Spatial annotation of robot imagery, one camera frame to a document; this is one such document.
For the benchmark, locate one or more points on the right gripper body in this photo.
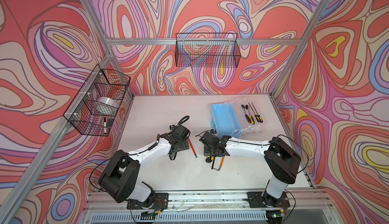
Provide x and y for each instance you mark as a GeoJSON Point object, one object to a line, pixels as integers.
{"type": "Point", "coordinates": [209, 151]}

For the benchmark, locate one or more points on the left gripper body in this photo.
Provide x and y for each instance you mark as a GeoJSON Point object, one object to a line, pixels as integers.
{"type": "Point", "coordinates": [183, 145]}

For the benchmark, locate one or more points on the yellow black utility knife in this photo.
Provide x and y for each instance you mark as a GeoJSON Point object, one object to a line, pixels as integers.
{"type": "Point", "coordinates": [209, 159]}

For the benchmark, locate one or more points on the red hex key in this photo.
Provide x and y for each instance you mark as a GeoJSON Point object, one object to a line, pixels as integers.
{"type": "Point", "coordinates": [192, 148]}

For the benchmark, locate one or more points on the blue plastic tool box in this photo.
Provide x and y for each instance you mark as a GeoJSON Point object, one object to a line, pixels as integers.
{"type": "Point", "coordinates": [228, 119]}

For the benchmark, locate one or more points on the orange black screwdriver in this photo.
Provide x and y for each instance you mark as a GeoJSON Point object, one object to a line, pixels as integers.
{"type": "Point", "coordinates": [252, 109]}

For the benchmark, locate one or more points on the small black screwdriver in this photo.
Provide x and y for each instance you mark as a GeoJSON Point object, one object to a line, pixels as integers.
{"type": "Point", "coordinates": [257, 115]}

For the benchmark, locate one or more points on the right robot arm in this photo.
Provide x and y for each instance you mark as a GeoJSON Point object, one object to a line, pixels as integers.
{"type": "Point", "coordinates": [283, 161]}

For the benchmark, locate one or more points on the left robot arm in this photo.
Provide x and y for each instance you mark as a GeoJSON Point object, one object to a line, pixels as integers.
{"type": "Point", "coordinates": [120, 176]}

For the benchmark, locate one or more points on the silver tape roll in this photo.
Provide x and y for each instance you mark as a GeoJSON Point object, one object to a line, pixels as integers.
{"type": "Point", "coordinates": [108, 101]}

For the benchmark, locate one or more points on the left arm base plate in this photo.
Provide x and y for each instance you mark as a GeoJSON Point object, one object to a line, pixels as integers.
{"type": "Point", "coordinates": [156, 202]}

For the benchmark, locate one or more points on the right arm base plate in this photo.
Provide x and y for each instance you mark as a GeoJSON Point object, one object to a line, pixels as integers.
{"type": "Point", "coordinates": [265, 200]}

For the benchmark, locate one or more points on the left wire basket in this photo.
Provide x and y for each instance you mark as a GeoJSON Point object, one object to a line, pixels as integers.
{"type": "Point", "coordinates": [86, 115]}

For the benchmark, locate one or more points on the wire basket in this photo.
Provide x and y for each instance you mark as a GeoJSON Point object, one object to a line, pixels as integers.
{"type": "Point", "coordinates": [86, 115]}
{"type": "Point", "coordinates": [207, 50]}

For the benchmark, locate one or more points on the back wire basket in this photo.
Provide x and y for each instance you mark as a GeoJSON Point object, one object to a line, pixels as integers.
{"type": "Point", "coordinates": [207, 50]}

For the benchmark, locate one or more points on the aluminium front rail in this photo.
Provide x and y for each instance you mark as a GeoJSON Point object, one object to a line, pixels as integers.
{"type": "Point", "coordinates": [298, 206]}

